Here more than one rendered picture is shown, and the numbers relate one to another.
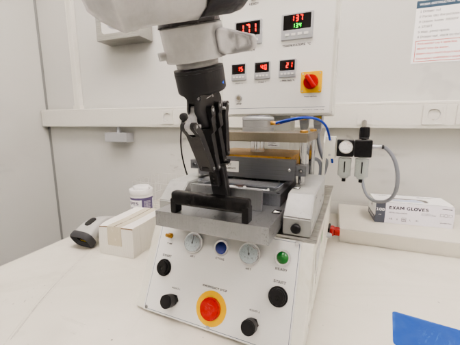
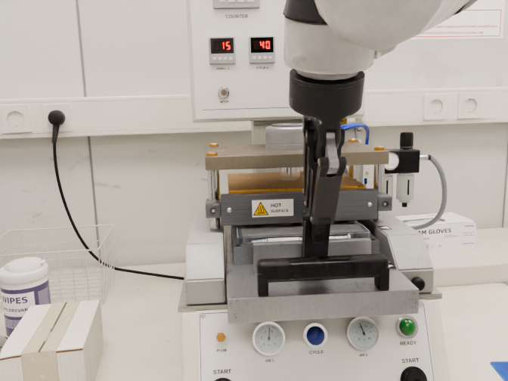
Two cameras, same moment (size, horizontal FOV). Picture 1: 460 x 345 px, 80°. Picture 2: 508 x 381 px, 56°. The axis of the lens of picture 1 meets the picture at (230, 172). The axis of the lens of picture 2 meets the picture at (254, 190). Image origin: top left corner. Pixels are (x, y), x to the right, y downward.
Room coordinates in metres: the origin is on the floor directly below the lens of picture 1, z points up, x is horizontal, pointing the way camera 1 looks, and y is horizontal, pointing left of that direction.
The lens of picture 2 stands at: (0.02, 0.34, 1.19)
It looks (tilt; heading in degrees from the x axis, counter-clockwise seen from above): 10 degrees down; 333
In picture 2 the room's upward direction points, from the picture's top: 2 degrees counter-clockwise
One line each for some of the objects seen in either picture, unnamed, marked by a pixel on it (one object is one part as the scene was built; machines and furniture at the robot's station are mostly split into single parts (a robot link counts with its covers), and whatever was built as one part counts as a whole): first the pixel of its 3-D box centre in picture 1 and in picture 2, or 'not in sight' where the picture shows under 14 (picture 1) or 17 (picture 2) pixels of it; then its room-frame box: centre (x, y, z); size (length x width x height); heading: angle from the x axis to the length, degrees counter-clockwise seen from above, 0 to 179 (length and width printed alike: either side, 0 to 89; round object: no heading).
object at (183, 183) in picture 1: (197, 187); (207, 249); (0.69, 0.08, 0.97); 0.25 x 0.05 x 0.07; 156
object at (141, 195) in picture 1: (142, 204); (26, 298); (1.00, 0.34, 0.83); 0.09 x 0.09 x 0.15
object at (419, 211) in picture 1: (407, 209); (423, 232); (0.92, -0.63, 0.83); 0.23 x 0.12 x 0.07; 73
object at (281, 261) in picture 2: (209, 205); (322, 274); (0.45, 0.04, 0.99); 0.15 x 0.02 x 0.04; 66
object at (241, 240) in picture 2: (239, 186); (302, 237); (0.58, -0.02, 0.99); 0.18 x 0.06 x 0.02; 66
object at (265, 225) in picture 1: (239, 196); (302, 253); (0.58, -0.02, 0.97); 0.30 x 0.22 x 0.08; 156
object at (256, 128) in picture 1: (268, 141); (298, 161); (0.71, -0.10, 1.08); 0.31 x 0.24 x 0.13; 66
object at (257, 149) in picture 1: (260, 148); (295, 174); (0.69, -0.08, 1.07); 0.22 x 0.17 x 0.10; 66
